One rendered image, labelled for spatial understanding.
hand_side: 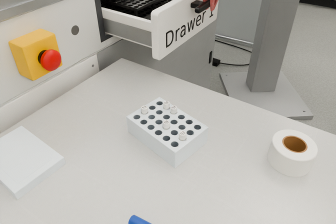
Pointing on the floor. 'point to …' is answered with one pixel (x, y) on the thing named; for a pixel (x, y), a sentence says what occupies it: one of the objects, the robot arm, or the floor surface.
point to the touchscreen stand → (271, 51)
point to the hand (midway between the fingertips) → (210, 6)
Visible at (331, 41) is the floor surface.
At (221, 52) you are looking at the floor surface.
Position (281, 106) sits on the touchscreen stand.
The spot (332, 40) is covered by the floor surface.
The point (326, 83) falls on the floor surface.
